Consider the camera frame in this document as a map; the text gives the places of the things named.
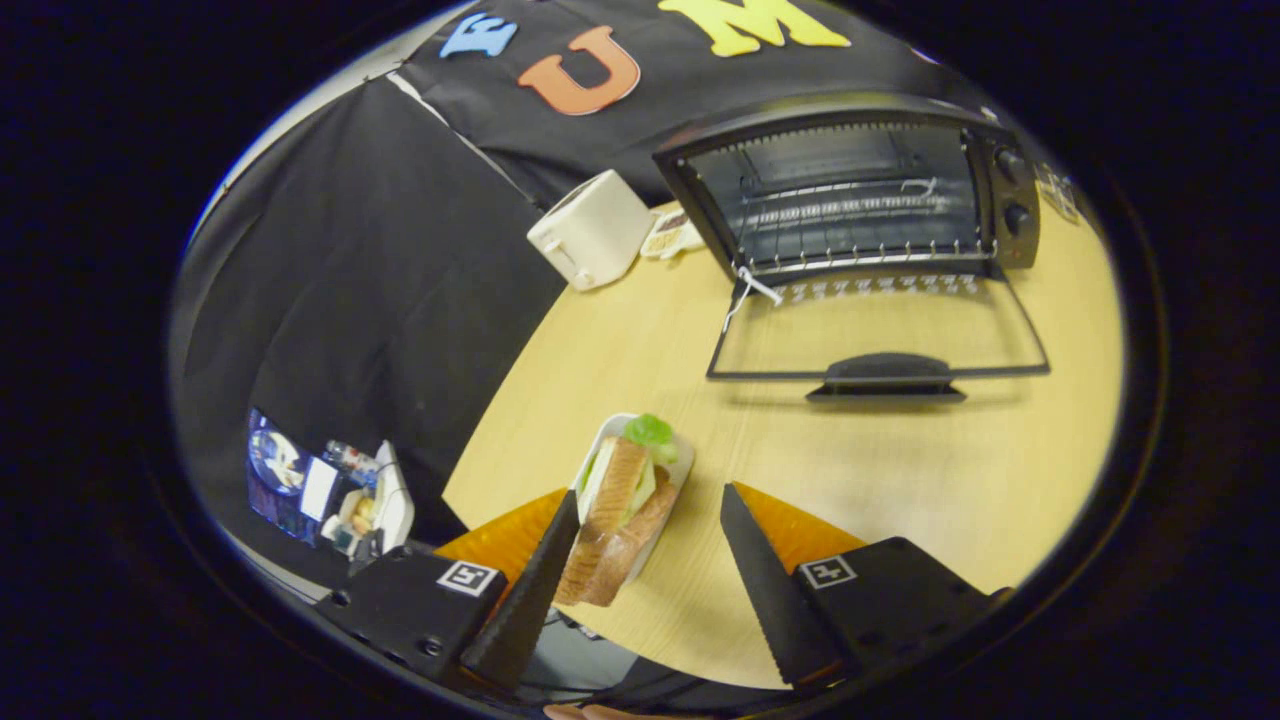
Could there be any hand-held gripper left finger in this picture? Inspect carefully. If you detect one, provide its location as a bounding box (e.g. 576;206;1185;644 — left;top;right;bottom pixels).
313;488;582;693

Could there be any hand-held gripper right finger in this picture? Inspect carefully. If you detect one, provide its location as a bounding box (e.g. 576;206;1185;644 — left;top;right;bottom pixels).
719;482;1013;693

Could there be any sandwich with lettuce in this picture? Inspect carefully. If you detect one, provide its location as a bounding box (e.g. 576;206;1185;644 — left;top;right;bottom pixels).
553;414;681;608

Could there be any black toaster oven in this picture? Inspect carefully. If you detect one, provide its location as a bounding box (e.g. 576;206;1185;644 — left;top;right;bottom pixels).
652;92;1051;405

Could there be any white paper food tray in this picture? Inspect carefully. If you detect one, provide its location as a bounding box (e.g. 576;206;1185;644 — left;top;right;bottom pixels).
570;412;696;591

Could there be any white open box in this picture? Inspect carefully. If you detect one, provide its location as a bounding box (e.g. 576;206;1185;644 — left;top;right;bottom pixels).
320;440;416;561

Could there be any white pop-up toaster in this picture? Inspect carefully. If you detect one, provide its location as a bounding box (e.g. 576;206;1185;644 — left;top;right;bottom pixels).
527;169;656;293

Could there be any clear plastic bottle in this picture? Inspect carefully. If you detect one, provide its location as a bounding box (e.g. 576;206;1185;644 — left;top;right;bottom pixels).
322;440;381;479

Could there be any small dish with snacks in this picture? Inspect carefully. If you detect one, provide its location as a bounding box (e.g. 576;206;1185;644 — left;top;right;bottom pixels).
640;208;706;261

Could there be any black backdrop cloth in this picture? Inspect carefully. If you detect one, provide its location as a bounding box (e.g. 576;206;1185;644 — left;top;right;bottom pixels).
170;0;1001;591

